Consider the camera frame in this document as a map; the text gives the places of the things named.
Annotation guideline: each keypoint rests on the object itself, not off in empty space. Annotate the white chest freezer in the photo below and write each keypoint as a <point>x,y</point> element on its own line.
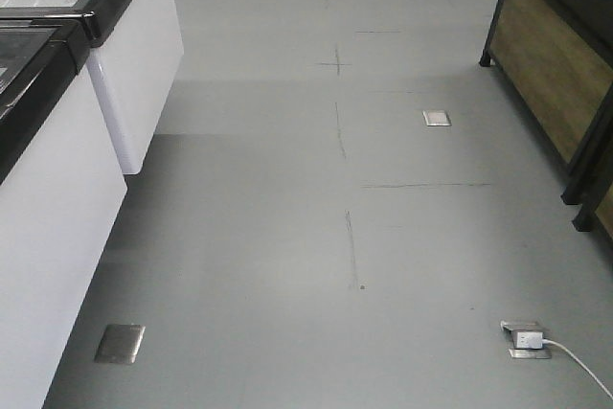
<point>61,189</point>
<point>135,51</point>

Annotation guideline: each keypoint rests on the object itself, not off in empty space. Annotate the near wooden display stand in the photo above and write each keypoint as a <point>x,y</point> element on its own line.
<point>596,210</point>

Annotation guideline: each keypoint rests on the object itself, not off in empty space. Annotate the white power adapter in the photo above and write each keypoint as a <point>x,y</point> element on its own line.
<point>528,339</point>

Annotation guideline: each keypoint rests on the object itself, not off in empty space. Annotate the wooden display stand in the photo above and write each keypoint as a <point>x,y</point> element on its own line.
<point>557,55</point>
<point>596,210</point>

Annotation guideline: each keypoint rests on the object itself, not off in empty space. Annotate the near white chest freezer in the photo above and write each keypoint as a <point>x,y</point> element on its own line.
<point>61,189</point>

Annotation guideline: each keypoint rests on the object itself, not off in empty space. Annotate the far metal floor plate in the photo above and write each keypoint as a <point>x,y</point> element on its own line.
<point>436,118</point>

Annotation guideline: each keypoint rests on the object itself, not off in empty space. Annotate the open floor socket box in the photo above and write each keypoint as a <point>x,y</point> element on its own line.
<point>508,327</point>

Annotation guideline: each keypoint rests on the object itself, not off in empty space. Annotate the far wooden display stand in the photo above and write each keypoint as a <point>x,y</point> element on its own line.
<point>557,55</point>

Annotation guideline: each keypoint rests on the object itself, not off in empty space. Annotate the far white chest freezer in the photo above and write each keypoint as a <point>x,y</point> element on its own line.
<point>135,51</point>

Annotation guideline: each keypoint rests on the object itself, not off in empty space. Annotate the metal floor plate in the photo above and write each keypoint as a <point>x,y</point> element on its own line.
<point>120,344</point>
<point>436,118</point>

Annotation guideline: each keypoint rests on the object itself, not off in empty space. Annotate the left metal floor plate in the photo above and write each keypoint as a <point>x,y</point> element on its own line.
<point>120,344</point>

